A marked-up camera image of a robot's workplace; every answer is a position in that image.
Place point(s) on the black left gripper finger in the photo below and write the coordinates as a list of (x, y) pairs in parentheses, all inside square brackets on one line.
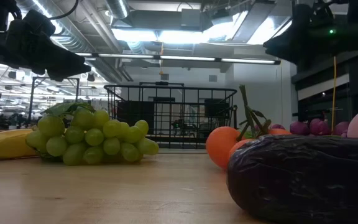
[(60, 75), (70, 63)]

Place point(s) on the green grape bunch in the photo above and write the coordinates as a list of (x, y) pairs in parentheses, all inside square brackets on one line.
[(93, 137)]

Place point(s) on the dark purple eggplant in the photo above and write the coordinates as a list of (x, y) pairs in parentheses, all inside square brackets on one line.
[(306, 180)]

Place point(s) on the square wall vent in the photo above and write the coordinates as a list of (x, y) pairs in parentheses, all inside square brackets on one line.
[(212, 78), (165, 77)]

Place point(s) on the yellow banana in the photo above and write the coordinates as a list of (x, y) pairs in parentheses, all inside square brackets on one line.
[(5, 144)]

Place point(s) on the round metal air duct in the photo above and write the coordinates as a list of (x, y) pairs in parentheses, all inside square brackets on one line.
[(117, 7)]

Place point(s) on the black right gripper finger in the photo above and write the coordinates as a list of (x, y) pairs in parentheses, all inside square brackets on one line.
[(283, 45)]

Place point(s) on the long ceiling light bar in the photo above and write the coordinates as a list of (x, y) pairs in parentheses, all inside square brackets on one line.
[(185, 58)]

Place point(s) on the black metal frame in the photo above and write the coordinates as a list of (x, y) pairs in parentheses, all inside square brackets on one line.
[(162, 83), (54, 78)]

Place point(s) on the purple grape bunch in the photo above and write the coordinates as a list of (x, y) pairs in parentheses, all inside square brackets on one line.
[(299, 128)]

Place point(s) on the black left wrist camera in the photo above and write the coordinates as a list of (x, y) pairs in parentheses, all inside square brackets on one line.
[(39, 21)]

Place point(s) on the orange tomatoes with green stem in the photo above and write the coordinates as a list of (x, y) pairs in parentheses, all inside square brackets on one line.
[(221, 144)]

